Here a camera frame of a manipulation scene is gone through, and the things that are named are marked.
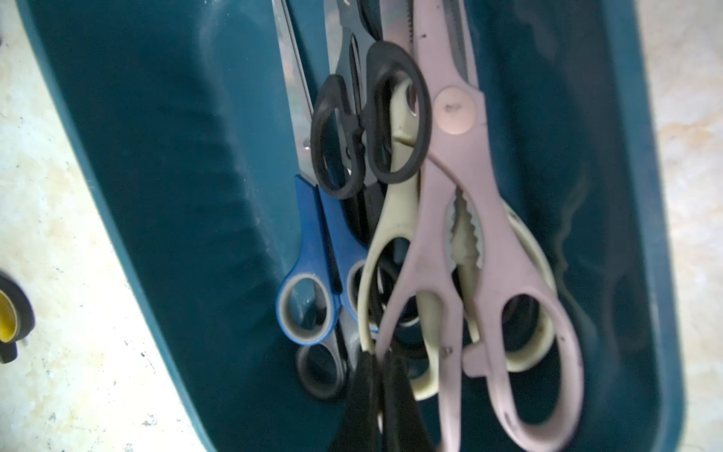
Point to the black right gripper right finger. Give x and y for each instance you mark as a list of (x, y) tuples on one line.
[(403, 426)]

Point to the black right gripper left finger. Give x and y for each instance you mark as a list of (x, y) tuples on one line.
[(359, 429)]

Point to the pink kitchen scissors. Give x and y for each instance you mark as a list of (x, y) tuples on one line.
[(459, 159)]

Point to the blue grey handled scissors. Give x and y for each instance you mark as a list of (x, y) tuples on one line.
[(335, 234)]

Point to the cream kitchen scissors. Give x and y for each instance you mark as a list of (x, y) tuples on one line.
[(398, 219)]

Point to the yellow black handled scissors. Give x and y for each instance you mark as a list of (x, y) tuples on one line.
[(17, 317)]

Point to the teal plastic storage box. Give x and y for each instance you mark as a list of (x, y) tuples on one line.
[(177, 114)]

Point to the small all black scissors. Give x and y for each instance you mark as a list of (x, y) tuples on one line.
[(351, 123)]

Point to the black grey handled scissors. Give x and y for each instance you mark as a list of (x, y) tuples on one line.
[(325, 369)]

